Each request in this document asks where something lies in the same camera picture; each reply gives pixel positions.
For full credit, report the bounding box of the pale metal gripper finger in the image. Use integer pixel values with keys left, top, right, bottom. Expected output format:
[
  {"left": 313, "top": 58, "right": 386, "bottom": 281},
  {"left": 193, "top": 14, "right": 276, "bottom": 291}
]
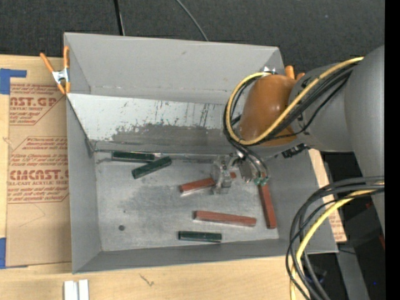
[
  {"left": 212, "top": 156, "right": 233, "bottom": 178},
  {"left": 213, "top": 177, "right": 234, "bottom": 196}
]

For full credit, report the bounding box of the dark green flat block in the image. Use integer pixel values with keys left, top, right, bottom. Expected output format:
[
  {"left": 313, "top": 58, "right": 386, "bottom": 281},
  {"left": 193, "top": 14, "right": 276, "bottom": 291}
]
[
  {"left": 177, "top": 230, "right": 223, "bottom": 243},
  {"left": 111, "top": 151, "right": 156, "bottom": 163},
  {"left": 131, "top": 156, "right": 173, "bottom": 180}
]

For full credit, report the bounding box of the grey metal bin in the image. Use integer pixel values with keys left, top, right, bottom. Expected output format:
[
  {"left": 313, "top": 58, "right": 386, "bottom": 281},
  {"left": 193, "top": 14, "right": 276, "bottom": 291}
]
[{"left": 63, "top": 32, "right": 339, "bottom": 275}]

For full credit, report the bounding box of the brown cardboard board red print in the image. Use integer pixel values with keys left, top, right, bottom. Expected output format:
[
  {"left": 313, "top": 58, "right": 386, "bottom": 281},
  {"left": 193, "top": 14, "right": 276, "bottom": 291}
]
[{"left": 0, "top": 54, "right": 348, "bottom": 269}]

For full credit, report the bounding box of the red-brown block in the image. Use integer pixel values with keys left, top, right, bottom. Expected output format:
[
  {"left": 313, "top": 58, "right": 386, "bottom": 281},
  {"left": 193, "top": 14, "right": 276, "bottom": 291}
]
[
  {"left": 257, "top": 182, "right": 278, "bottom": 230},
  {"left": 192, "top": 210, "right": 258, "bottom": 228},
  {"left": 179, "top": 171, "right": 238, "bottom": 194}
]

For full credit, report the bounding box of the black cylinder on white bracket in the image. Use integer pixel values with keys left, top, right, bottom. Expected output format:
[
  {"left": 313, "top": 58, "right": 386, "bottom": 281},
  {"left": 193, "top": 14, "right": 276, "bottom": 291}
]
[{"left": 282, "top": 143, "right": 311, "bottom": 159}]

